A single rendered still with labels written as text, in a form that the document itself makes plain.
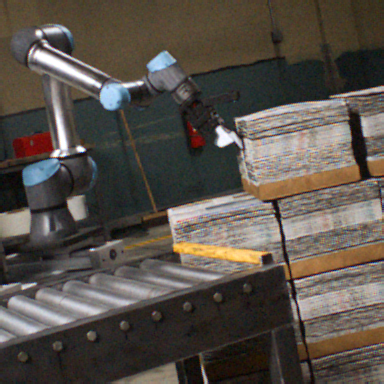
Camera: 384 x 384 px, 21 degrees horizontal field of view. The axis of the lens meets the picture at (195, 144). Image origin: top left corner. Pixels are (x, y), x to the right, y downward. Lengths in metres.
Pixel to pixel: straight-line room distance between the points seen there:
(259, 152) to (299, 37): 7.96
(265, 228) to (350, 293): 0.30
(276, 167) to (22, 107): 6.79
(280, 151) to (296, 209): 0.17
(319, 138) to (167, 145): 7.15
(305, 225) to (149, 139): 7.07
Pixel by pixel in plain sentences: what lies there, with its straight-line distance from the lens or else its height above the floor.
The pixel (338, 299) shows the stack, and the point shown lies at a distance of 2.87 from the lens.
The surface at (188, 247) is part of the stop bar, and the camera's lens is 2.35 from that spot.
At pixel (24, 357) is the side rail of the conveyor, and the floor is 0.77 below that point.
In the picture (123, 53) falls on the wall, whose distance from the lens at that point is 9.82.
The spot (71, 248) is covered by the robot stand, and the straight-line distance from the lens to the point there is 3.04.
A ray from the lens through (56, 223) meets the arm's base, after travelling 3.06.
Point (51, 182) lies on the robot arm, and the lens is 3.06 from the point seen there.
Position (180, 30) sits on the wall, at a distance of 10.09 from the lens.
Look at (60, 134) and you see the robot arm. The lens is 3.17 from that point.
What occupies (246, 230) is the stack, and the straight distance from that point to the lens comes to 2.80.
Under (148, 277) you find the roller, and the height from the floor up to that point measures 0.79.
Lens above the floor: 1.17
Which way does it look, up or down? 3 degrees down
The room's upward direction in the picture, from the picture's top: 12 degrees counter-clockwise
